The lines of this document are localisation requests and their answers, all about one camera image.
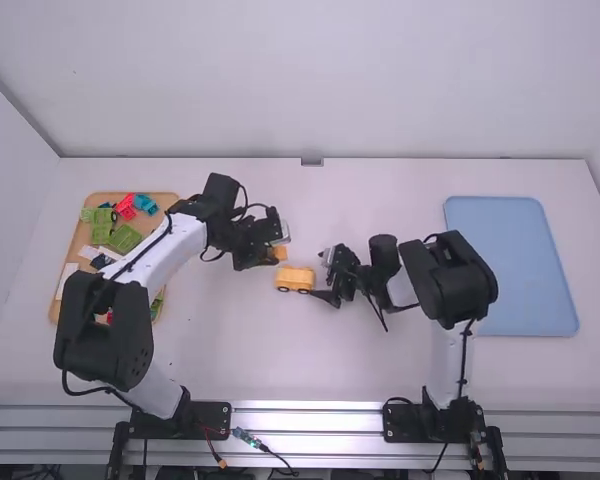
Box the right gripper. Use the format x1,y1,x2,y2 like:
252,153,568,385
309,243,362,309

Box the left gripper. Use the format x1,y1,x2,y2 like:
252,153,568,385
232,205,284,272

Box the yellow toy car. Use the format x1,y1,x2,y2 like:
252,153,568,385
273,265,316,296

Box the teal toy brick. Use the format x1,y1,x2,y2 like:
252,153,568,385
134,193,162,217

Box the silver rails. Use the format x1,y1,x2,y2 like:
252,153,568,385
0,398,600,459

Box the red toy brick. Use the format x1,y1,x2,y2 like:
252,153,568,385
115,194,140,222

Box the tan tray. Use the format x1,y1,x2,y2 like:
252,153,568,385
47,191,181,326

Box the blue mat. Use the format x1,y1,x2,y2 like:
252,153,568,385
442,195,580,338

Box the black cable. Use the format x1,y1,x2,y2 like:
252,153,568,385
233,185,277,222
61,367,131,402
199,243,232,265
360,291,390,334

